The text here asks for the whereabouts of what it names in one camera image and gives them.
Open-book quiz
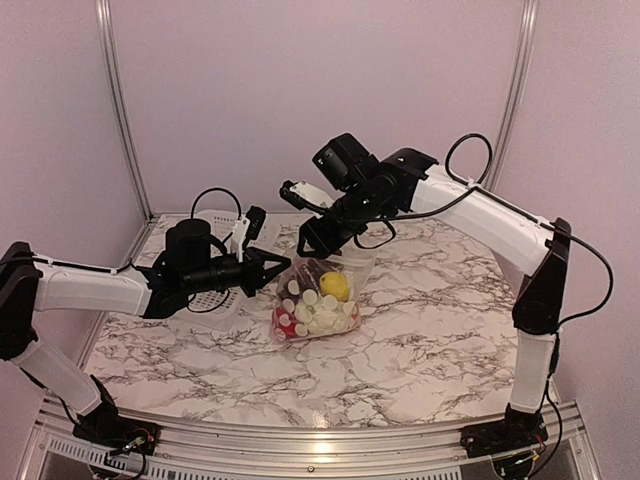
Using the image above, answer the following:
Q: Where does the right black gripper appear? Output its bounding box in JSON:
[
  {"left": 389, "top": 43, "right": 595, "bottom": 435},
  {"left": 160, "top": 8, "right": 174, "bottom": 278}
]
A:
[{"left": 296, "top": 182, "right": 391, "bottom": 259}]

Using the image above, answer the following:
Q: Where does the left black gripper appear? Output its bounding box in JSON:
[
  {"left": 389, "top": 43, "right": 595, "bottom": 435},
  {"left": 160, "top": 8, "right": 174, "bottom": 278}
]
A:
[{"left": 183, "top": 246, "right": 291, "bottom": 298}]

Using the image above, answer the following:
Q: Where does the dark red grape bunch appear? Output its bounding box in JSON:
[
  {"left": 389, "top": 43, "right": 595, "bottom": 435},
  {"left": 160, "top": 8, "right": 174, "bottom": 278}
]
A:
[{"left": 284, "top": 258, "right": 331, "bottom": 299}]

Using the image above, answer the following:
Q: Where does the red bell pepper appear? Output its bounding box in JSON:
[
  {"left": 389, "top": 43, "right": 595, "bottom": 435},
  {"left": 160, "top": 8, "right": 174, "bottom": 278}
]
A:
[{"left": 271, "top": 307, "right": 296, "bottom": 341}]

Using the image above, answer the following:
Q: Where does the yellow banana piece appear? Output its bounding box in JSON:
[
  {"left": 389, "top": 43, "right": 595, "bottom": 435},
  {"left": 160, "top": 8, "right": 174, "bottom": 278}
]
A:
[{"left": 319, "top": 271, "right": 350, "bottom": 302}]

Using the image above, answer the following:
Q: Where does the clear zip top bag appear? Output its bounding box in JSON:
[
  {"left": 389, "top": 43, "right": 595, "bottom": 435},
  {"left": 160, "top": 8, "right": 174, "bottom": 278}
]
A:
[{"left": 271, "top": 250, "right": 375, "bottom": 343}]

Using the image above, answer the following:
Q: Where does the white cauliflower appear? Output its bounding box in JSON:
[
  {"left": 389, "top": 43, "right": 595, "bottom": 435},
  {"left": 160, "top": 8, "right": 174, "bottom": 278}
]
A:
[{"left": 294, "top": 295, "right": 361, "bottom": 338}]

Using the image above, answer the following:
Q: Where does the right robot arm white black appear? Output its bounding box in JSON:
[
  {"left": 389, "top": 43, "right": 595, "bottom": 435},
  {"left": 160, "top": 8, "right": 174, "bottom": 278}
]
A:
[{"left": 281, "top": 145, "right": 570, "bottom": 448}]

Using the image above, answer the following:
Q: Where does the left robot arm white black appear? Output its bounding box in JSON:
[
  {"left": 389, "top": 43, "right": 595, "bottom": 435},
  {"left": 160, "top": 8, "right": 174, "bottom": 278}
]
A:
[{"left": 1, "top": 242, "right": 291, "bottom": 445}]

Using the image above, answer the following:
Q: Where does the white plastic basket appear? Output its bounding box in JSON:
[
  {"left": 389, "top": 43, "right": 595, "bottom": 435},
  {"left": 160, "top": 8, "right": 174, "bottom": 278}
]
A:
[{"left": 179, "top": 206, "right": 291, "bottom": 332}]

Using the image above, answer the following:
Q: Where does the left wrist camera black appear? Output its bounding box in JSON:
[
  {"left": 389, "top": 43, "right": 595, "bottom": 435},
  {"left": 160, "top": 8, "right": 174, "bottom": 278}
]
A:
[{"left": 164, "top": 219, "right": 211, "bottom": 270}]

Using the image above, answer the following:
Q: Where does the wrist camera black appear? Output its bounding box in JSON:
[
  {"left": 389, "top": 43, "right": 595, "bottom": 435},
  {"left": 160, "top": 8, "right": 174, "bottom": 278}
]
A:
[
  {"left": 164, "top": 219, "right": 211, "bottom": 270},
  {"left": 312, "top": 133, "right": 379, "bottom": 192}
]

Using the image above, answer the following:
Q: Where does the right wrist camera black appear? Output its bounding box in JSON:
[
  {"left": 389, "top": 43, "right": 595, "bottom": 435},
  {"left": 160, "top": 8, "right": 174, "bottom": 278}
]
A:
[{"left": 312, "top": 133, "right": 379, "bottom": 192}]

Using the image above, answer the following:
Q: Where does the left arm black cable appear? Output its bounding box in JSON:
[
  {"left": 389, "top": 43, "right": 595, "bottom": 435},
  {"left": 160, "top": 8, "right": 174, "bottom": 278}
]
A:
[{"left": 184, "top": 187, "right": 246, "bottom": 316}]

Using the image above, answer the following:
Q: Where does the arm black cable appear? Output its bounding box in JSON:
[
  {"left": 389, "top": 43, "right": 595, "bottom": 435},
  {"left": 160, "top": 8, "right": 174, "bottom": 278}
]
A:
[
  {"left": 349, "top": 132, "right": 614, "bottom": 326},
  {"left": 184, "top": 187, "right": 246, "bottom": 316}
]

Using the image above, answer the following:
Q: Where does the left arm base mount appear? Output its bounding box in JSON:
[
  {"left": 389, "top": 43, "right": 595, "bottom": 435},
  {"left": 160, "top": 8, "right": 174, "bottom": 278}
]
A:
[{"left": 73, "top": 400, "right": 160, "bottom": 455}]

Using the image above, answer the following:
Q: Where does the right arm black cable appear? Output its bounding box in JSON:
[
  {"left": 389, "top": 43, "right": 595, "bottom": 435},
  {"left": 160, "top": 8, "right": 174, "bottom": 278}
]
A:
[{"left": 349, "top": 132, "right": 614, "bottom": 326}]

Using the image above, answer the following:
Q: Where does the front aluminium rail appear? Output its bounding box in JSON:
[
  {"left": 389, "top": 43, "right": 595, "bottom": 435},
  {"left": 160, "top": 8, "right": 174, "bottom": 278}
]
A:
[{"left": 17, "top": 397, "right": 601, "bottom": 479}]

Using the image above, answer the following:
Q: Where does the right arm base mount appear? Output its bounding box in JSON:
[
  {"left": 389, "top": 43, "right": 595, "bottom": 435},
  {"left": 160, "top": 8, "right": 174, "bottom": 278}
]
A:
[{"left": 460, "top": 404, "right": 548, "bottom": 458}]

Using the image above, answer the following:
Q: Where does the left aluminium frame post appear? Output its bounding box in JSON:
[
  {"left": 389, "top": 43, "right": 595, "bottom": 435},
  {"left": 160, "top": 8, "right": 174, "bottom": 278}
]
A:
[{"left": 95, "top": 0, "right": 154, "bottom": 221}]

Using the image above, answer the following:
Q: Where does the aluminium frame post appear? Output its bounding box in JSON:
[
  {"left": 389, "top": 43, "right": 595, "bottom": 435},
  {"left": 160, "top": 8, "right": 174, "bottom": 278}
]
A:
[
  {"left": 95, "top": 0, "right": 154, "bottom": 221},
  {"left": 485, "top": 0, "right": 540, "bottom": 191}
]

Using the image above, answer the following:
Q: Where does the right aluminium frame post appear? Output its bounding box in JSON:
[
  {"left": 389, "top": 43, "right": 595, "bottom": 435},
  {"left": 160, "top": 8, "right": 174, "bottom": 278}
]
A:
[{"left": 485, "top": 0, "right": 540, "bottom": 191}]

